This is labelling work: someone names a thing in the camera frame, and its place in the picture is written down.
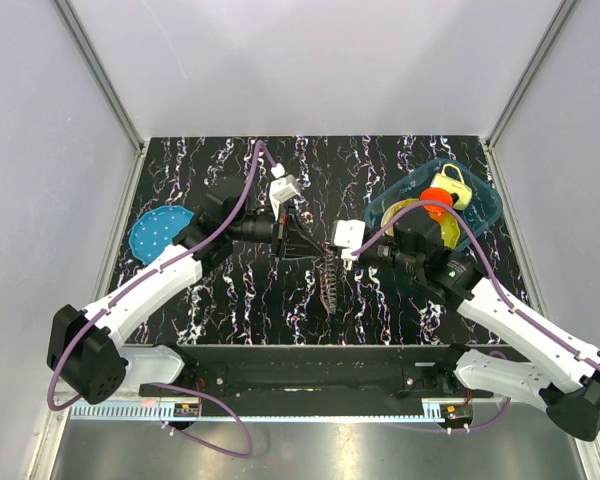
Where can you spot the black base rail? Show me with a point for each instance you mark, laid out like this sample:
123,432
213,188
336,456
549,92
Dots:
398,371

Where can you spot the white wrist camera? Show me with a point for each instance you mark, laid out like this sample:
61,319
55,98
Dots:
282,190
348,234

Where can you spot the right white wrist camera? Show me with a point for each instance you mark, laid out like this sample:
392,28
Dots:
348,234

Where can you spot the yellow toy handbag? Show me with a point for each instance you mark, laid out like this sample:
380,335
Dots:
452,182

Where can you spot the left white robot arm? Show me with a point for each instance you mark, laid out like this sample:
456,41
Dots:
87,348

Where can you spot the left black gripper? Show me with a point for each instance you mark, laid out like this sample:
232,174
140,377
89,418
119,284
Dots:
291,234

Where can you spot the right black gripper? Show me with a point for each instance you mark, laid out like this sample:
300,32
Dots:
337,249

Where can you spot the blue dotted plate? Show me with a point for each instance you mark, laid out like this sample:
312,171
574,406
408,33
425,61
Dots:
155,229

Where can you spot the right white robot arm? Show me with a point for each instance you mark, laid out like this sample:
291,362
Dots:
560,374

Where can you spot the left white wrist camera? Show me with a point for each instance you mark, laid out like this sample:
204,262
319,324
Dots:
282,190

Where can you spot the yellow plate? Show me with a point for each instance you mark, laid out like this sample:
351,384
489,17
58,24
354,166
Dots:
450,230

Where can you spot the teal plastic tray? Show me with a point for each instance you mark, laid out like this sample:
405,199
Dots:
482,211

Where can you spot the orange plastic cup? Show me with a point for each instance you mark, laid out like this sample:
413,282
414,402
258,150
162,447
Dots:
435,198

